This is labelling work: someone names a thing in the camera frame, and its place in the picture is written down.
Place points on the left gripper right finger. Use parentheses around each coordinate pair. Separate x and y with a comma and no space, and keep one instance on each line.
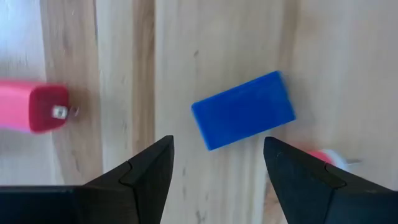
(304,193)

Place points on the pink and white charger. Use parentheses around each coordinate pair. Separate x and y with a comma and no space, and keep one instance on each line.
(329,157)

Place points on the blue block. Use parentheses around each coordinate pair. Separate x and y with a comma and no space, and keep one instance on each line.
(244,110)

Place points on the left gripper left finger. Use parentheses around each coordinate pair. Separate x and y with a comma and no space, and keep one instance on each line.
(143,186)

